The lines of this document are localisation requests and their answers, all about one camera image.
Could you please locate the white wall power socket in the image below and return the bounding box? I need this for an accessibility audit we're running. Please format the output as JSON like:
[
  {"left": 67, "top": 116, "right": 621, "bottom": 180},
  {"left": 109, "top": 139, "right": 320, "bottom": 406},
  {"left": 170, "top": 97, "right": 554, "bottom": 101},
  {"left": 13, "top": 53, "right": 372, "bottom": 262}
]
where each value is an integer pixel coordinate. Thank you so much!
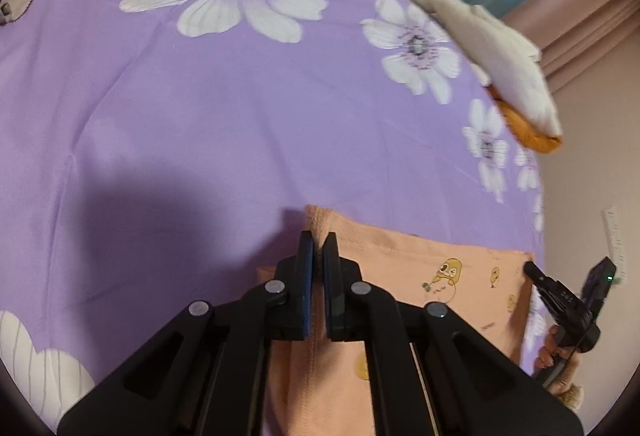
[{"left": 602, "top": 206, "right": 628, "bottom": 287}]

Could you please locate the peach cartoon print baby garment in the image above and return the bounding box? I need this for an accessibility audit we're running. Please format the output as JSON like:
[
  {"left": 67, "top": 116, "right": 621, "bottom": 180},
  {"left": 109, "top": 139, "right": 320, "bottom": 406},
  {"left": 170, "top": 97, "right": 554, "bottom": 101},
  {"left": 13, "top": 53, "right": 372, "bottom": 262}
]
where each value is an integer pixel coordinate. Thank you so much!
[{"left": 257, "top": 205, "right": 536, "bottom": 436}]

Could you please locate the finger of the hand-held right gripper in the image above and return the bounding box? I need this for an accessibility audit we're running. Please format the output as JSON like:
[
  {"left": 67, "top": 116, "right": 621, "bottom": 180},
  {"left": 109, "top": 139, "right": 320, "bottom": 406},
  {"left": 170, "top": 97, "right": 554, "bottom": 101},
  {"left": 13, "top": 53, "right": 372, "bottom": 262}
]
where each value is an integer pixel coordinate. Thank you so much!
[{"left": 523, "top": 261, "right": 572, "bottom": 313}]

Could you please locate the white goose plush toy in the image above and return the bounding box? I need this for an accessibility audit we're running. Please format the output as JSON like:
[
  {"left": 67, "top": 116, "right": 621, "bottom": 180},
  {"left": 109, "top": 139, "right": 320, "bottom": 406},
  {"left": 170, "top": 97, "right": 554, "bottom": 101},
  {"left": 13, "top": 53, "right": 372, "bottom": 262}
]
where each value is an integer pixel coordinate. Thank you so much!
[{"left": 361, "top": 0, "right": 563, "bottom": 154}]

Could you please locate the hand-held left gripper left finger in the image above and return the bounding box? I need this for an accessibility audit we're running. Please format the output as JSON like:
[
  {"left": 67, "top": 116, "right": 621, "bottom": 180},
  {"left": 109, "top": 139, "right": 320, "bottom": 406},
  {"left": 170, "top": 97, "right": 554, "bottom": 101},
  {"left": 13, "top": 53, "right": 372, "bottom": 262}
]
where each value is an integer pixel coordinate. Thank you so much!
[{"left": 56, "top": 230, "right": 315, "bottom": 436}]

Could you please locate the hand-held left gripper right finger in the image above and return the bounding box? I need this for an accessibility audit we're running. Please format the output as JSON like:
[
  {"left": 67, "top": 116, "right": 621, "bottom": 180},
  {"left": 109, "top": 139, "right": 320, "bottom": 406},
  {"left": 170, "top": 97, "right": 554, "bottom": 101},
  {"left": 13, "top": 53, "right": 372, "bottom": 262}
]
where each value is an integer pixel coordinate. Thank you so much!
[{"left": 321, "top": 232, "right": 586, "bottom": 436}]

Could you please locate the person's right hand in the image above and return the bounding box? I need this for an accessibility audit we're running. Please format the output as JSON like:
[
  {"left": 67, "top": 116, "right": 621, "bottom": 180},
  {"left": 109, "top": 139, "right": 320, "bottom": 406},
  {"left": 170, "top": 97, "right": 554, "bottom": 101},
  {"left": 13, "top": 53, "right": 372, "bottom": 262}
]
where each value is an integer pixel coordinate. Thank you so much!
[{"left": 534, "top": 323, "right": 581, "bottom": 392}]

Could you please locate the pink curtain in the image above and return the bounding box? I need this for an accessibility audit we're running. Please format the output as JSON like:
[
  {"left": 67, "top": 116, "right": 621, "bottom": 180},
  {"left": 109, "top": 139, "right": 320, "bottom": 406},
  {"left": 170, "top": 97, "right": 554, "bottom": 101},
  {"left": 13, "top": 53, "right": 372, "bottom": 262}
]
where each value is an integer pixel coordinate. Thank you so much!
[{"left": 500, "top": 0, "right": 640, "bottom": 92}]

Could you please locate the purple floral bedsheet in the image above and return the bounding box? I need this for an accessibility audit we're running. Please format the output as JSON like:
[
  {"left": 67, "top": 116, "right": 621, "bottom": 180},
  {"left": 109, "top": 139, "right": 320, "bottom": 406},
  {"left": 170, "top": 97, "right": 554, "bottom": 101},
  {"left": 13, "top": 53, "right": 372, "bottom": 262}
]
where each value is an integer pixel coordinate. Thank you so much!
[{"left": 0, "top": 0, "right": 546, "bottom": 436}]

